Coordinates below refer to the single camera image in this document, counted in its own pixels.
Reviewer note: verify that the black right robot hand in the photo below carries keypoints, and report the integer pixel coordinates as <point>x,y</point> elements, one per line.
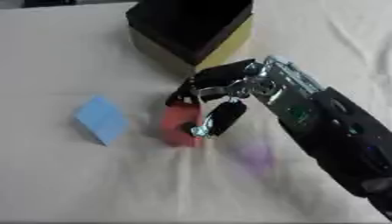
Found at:
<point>224,76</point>

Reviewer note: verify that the red block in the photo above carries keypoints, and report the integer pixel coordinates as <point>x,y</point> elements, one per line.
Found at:
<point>177,122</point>

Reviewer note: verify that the silver and black right robot arm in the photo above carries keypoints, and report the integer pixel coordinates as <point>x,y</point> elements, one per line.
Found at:
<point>326,122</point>

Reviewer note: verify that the open cardboard box black inside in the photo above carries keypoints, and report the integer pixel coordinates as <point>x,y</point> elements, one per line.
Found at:
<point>190,29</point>

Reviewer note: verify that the blue block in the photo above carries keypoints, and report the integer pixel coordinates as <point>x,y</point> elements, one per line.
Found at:
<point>102,119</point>

